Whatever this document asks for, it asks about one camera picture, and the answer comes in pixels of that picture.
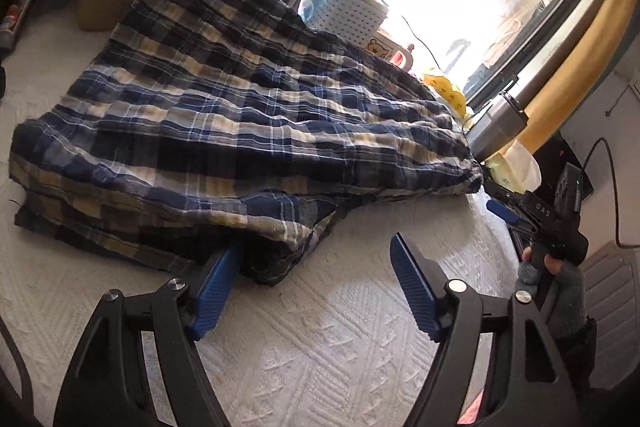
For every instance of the steel tumbler with black lid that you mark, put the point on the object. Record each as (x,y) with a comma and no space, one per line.
(495,127)

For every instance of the person's right forearm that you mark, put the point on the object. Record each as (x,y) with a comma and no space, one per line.
(580,352)

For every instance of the yellow tissue pack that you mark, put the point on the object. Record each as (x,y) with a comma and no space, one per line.
(520,167)

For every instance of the white knit table cover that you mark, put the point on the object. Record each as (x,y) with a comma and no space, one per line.
(325,357)

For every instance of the white perforated plastic basket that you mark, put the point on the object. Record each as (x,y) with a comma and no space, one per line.
(345,14)

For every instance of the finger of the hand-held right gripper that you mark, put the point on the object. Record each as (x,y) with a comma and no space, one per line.
(502,209)
(502,192)

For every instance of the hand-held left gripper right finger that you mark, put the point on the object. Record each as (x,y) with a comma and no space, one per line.
(415,287)

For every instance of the person's right hand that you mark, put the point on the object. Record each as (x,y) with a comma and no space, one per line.
(567,292)

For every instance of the yellow curtain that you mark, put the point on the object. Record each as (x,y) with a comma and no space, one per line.
(575,72)

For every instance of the blue plaid pants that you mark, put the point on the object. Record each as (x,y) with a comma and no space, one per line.
(225,107)

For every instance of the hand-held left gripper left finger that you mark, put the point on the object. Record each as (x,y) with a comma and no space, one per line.
(215,292)

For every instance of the white bear print mug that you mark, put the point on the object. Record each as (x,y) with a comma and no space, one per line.
(382,47)

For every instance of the yellow snack packet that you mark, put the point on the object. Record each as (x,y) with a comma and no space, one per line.
(442,84)

